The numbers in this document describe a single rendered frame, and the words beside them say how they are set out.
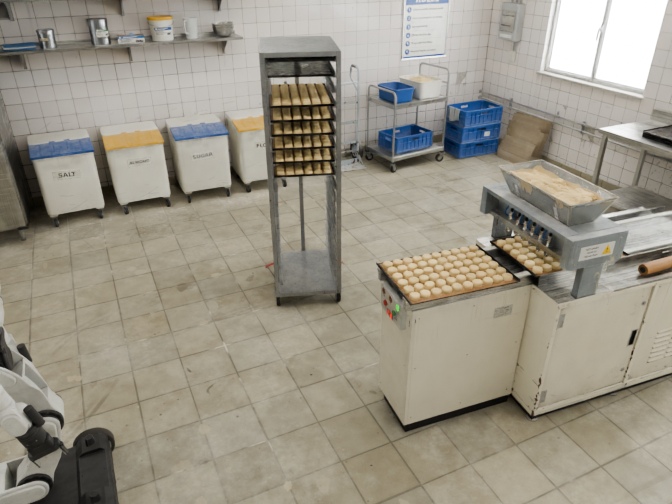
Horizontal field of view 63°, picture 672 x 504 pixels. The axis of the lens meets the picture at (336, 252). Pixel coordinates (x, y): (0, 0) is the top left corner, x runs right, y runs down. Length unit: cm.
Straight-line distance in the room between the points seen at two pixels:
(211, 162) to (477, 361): 372
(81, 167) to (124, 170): 38
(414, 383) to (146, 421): 154
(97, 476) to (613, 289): 266
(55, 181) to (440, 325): 406
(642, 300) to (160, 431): 270
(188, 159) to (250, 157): 65
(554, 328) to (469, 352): 44
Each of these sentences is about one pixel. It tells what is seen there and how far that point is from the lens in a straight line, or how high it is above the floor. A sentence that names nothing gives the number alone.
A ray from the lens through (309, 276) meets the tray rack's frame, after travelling 419.
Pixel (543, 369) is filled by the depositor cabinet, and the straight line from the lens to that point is 310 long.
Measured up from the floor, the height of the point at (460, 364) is 42.
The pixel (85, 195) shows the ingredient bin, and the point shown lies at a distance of 581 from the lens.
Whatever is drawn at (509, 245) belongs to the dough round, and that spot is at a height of 92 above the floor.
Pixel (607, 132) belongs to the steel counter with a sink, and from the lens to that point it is 566.
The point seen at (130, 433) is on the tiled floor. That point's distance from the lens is 339.
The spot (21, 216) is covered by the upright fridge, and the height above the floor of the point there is 28.
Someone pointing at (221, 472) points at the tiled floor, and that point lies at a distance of 308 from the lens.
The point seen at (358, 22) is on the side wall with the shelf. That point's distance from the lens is 687.
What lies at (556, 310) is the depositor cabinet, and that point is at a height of 80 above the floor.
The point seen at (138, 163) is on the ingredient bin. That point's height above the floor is 52.
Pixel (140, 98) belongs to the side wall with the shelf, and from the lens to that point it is 625.
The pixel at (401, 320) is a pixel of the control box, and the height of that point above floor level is 76.
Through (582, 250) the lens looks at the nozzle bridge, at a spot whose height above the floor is 112.
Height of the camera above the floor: 235
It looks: 29 degrees down
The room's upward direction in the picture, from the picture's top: straight up
